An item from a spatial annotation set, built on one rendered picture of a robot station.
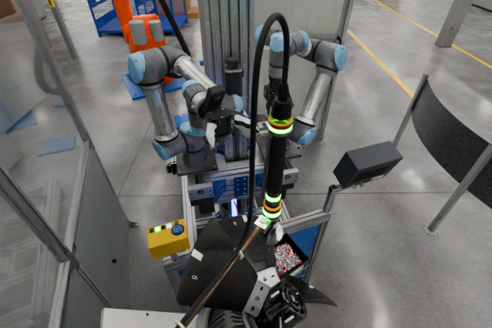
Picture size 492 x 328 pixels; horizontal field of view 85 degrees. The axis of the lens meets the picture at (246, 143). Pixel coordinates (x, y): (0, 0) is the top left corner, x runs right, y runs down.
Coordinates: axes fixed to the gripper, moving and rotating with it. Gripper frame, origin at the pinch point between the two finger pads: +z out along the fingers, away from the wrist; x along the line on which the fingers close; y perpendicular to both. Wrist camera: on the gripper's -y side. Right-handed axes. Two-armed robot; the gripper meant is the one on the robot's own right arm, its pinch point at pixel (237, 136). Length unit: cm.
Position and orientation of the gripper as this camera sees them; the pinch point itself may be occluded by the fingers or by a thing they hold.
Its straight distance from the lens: 70.0
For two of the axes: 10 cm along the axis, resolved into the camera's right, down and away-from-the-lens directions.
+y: 0.0, 7.8, 6.3
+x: -8.7, 3.1, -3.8
